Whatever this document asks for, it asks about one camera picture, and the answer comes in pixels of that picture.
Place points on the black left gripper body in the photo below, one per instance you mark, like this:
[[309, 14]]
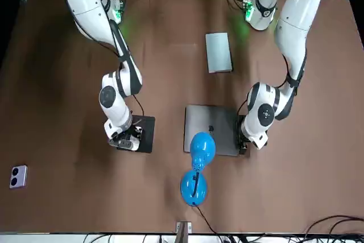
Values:
[[243, 135]]

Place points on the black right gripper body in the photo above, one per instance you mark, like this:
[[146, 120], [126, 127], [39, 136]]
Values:
[[136, 136]]

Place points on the grey laptop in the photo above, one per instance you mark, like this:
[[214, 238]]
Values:
[[210, 120]]

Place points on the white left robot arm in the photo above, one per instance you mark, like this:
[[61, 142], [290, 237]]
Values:
[[295, 26]]

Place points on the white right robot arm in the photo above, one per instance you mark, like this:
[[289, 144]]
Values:
[[94, 12]]

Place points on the black mouse pad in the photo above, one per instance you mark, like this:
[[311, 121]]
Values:
[[148, 140]]

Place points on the blue desk lamp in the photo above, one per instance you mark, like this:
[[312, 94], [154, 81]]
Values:
[[199, 146]]

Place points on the flat silver box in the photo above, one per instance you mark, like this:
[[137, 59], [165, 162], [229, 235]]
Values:
[[219, 52]]

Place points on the small box with two lenses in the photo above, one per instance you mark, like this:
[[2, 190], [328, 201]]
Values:
[[18, 176]]

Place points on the aluminium frame post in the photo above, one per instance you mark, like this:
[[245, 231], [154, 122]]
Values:
[[183, 231]]

